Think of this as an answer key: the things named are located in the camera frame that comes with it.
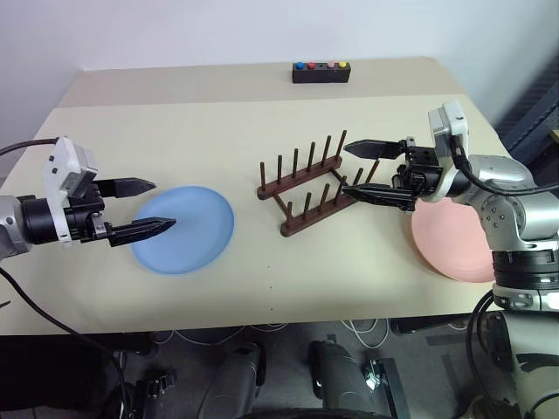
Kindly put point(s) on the black table crossbar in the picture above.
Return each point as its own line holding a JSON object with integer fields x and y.
{"x": 428, "y": 325}

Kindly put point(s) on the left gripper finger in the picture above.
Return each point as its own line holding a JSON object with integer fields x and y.
{"x": 144, "y": 227}
{"x": 129, "y": 187}

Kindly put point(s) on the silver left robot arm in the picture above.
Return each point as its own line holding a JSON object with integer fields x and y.
{"x": 8, "y": 227}

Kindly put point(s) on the black button box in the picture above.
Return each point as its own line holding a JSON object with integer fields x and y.
{"x": 321, "y": 77}

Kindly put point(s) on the salmon red plate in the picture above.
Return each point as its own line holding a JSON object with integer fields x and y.
{"x": 450, "y": 235}

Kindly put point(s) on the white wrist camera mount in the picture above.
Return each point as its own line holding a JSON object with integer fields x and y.
{"x": 61, "y": 170}
{"x": 454, "y": 126}

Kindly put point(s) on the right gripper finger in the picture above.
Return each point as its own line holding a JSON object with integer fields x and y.
{"x": 371, "y": 149}
{"x": 380, "y": 195}

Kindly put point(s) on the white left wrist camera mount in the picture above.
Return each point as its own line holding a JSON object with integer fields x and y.
{"x": 61, "y": 170}

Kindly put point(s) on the black metal table foot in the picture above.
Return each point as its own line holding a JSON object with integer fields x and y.
{"x": 388, "y": 384}

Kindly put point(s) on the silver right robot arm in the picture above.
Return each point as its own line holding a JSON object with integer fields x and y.
{"x": 515, "y": 205}

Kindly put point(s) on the brown wooden dish rack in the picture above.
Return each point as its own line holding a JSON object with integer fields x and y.
{"x": 290, "y": 227}

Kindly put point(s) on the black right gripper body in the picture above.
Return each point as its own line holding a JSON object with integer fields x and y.
{"x": 421, "y": 172}

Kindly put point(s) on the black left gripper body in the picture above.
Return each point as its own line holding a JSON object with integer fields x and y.
{"x": 85, "y": 218}

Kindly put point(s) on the dark rounded shape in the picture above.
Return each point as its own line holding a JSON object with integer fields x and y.
{"x": 238, "y": 379}
{"x": 338, "y": 379}

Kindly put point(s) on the blue plate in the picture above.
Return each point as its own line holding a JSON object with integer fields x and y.
{"x": 196, "y": 235}

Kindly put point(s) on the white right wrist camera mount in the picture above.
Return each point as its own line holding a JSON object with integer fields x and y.
{"x": 454, "y": 126}

